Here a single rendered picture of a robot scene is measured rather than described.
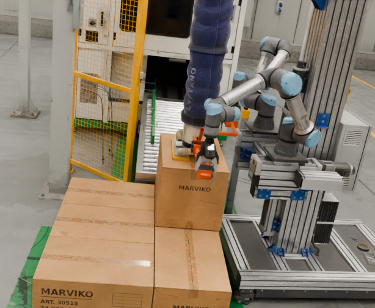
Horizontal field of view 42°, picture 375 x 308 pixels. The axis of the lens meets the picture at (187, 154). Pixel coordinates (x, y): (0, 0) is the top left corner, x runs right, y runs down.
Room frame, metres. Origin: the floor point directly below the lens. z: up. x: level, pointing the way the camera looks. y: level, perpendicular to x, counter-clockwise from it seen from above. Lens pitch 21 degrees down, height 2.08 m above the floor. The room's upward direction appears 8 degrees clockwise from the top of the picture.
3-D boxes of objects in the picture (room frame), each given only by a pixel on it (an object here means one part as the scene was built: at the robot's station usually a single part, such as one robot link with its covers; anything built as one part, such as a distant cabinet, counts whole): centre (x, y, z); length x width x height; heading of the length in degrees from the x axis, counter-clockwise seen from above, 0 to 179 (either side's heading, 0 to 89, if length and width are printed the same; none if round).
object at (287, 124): (2.91, -0.61, 1.20); 0.13 x 0.12 x 0.14; 36
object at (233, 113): (2.46, -0.17, 1.37); 0.11 x 0.11 x 0.08; 36
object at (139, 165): (4.46, 0.46, 0.50); 2.31 x 0.05 x 0.19; 6
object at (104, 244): (2.65, 0.24, 0.34); 1.20 x 1.00 x 0.40; 6
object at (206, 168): (2.36, -0.10, 1.07); 0.08 x 0.07 x 0.05; 6
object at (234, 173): (3.96, -0.43, 0.50); 0.07 x 0.07 x 1.00; 6
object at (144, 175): (3.33, 0.01, 0.58); 0.70 x 0.03 x 0.06; 96
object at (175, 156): (2.95, 0.05, 0.97); 0.34 x 0.10 x 0.05; 6
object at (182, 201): (2.98, -0.03, 0.75); 0.60 x 0.40 x 0.40; 7
